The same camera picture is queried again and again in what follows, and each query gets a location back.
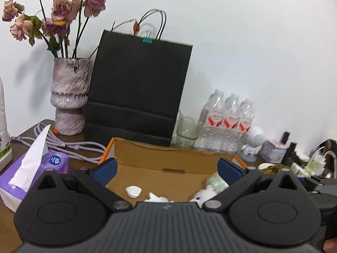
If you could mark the red-label water bottle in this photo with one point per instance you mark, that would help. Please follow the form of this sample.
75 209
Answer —
210 121
245 129
231 126

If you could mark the small patterned round jar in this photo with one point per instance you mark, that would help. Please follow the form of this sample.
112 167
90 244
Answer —
273 150

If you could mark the teal binder clip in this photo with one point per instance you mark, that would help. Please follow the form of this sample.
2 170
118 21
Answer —
147 40

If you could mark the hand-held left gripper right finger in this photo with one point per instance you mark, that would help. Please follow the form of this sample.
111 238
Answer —
229 170

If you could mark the small white dish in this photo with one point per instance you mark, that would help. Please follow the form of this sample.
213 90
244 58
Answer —
265 166

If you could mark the mottled purple ceramic vase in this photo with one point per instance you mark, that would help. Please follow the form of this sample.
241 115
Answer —
69 95

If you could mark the white artificial flower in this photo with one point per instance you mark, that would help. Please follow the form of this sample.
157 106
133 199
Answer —
314 163

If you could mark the crumpled white paper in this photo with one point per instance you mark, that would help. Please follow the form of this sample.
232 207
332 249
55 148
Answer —
158 198

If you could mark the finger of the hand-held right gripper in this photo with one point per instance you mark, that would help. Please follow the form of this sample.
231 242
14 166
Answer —
320 182

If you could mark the white astronaut figurine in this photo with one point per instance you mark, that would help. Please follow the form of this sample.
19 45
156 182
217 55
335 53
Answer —
254 139

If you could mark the clear glass cup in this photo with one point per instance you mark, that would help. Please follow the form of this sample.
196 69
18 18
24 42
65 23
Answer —
186 133

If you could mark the black paper bag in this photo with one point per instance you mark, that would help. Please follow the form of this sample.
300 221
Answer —
139 89

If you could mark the white shell-shaped piece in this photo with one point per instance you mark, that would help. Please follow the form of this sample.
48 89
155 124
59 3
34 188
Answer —
133 191

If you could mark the orange-edged cardboard box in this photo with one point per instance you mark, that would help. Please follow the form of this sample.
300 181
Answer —
158 163

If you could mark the white plastic bottle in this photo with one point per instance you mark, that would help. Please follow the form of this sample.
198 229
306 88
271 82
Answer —
4 137

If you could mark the dried pink rose bouquet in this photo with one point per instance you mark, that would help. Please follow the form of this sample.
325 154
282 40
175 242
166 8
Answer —
62 10

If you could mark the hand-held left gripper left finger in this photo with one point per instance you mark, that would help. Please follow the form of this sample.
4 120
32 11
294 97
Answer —
105 171

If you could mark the dried orange rosebud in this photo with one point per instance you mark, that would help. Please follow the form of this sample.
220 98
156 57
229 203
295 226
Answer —
136 27

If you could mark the white plush toy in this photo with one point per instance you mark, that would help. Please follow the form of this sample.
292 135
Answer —
204 196

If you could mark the person's right hand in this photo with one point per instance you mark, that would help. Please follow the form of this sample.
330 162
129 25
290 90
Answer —
331 246

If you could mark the purple tissue pack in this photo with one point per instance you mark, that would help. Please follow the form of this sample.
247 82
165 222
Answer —
31 171

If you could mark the iridescent crinkled ball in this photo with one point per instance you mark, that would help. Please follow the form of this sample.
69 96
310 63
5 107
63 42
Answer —
214 183

